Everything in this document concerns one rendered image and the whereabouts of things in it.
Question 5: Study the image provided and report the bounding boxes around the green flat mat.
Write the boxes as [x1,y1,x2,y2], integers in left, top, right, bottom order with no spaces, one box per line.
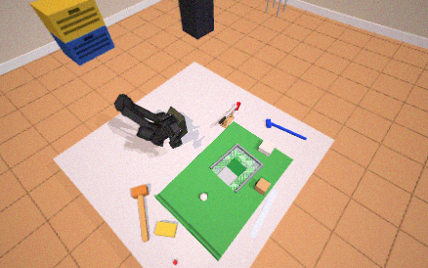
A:
[158,122,294,258]

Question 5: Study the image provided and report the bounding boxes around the blue golf putter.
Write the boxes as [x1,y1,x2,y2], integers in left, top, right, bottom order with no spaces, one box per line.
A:
[266,119,307,140]

